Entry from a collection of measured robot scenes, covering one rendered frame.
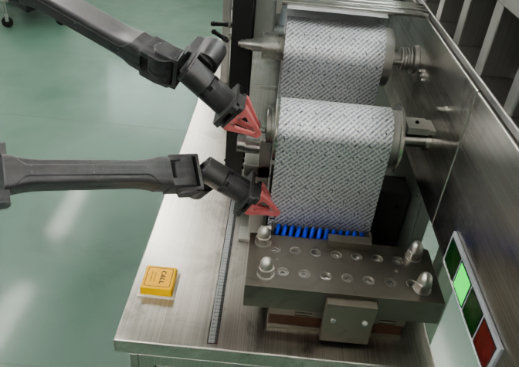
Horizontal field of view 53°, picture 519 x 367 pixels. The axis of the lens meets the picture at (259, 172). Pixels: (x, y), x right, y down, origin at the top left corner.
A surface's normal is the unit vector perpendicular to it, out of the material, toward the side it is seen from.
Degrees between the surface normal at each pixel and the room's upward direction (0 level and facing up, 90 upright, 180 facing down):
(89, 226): 0
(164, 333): 0
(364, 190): 90
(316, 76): 92
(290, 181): 90
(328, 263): 0
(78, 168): 41
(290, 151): 90
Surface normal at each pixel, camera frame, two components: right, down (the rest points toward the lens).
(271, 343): 0.07, -0.83
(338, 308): -0.05, 0.55
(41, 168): 0.55, -0.36
